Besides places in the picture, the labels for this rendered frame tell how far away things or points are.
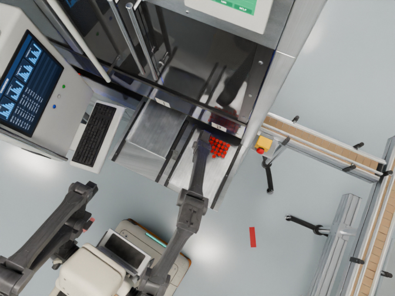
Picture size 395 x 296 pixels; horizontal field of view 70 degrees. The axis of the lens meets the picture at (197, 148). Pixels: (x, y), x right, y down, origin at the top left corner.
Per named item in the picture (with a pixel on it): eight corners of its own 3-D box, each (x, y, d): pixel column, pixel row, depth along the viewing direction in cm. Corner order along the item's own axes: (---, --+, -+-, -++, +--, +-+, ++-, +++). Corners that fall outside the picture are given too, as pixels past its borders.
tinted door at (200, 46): (165, 87, 138) (134, -8, 81) (247, 122, 132) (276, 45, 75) (164, 88, 138) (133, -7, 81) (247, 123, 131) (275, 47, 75)
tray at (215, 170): (196, 130, 166) (196, 128, 163) (237, 149, 162) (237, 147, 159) (169, 182, 159) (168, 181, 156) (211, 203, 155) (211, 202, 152)
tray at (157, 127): (153, 93, 174) (152, 90, 170) (191, 109, 170) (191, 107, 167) (126, 141, 167) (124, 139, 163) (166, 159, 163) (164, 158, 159)
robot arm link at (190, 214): (177, 214, 91) (206, 225, 92) (182, 189, 103) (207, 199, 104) (136, 294, 111) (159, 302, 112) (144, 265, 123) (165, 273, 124)
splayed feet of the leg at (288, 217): (286, 211, 237) (291, 211, 224) (344, 238, 230) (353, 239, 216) (283, 220, 236) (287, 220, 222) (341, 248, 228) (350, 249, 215)
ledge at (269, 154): (258, 128, 167) (259, 128, 165) (280, 137, 165) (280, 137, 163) (249, 150, 164) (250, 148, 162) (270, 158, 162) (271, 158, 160)
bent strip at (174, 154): (174, 152, 164) (173, 149, 158) (179, 154, 163) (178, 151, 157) (163, 174, 161) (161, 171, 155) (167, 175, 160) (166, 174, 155)
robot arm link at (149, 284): (137, 301, 111) (150, 305, 112) (146, 285, 107) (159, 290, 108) (143, 281, 120) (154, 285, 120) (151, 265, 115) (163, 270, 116)
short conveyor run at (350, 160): (254, 136, 168) (258, 127, 153) (264, 114, 171) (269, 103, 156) (368, 185, 158) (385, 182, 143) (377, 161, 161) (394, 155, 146)
